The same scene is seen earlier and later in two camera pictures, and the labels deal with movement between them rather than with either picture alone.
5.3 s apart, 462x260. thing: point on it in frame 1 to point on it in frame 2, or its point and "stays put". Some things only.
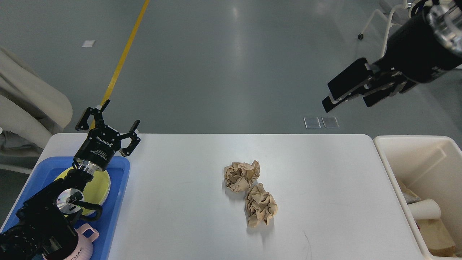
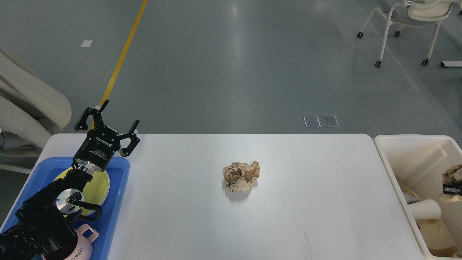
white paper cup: x=427 y=209 stays put
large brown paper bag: x=439 y=243 stays put
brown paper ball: x=260 y=205 to x=453 y=175
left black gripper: x=98 y=148 stays put
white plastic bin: x=431 y=166 stays put
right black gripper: x=413 y=50 to x=452 y=189
